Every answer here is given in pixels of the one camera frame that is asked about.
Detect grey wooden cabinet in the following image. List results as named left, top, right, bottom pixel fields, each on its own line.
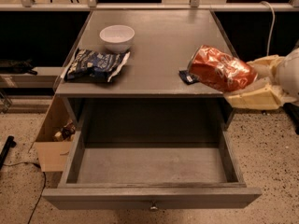
left=53, top=8, right=253, bottom=133

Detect black bar on floor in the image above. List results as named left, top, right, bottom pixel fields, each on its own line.
left=0, top=135, right=16, bottom=170

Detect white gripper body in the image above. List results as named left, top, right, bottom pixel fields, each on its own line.
left=276, top=49, right=299, bottom=102

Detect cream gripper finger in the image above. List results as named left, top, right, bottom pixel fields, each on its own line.
left=248, top=55, right=284, bottom=78
left=224, top=77, right=290, bottom=110

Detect white cable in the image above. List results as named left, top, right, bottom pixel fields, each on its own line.
left=261, top=0, right=278, bottom=58

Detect dark blue snack bar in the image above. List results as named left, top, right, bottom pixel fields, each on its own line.
left=178, top=70, right=198, bottom=85

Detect open grey top drawer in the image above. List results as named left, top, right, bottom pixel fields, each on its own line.
left=43, top=127, right=262, bottom=210

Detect white ceramic bowl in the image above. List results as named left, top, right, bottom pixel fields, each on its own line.
left=99, top=25, right=135, bottom=52

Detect black object on shelf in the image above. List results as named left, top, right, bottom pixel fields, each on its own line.
left=0, top=59, right=37, bottom=76

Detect black floor cable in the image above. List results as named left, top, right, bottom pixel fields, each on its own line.
left=3, top=161, right=48, bottom=224

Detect cardboard box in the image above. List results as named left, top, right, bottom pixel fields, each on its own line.
left=34, top=97, right=73, bottom=172

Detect blue chip bag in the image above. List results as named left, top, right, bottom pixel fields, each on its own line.
left=64, top=49, right=131, bottom=82

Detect crushed red coke can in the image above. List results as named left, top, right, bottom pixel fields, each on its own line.
left=188, top=45, right=258, bottom=92

